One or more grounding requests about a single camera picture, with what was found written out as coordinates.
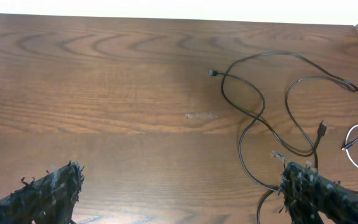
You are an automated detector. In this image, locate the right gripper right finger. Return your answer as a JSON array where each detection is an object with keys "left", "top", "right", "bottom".
[{"left": 278, "top": 161, "right": 358, "bottom": 224}]

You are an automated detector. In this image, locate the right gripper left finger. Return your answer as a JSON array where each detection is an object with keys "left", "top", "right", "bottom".
[{"left": 0, "top": 161, "right": 85, "bottom": 224}]

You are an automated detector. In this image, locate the black cable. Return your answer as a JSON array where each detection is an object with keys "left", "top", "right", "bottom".
[{"left": 208, "top": 52, "right": 358, "bottom": 224}]

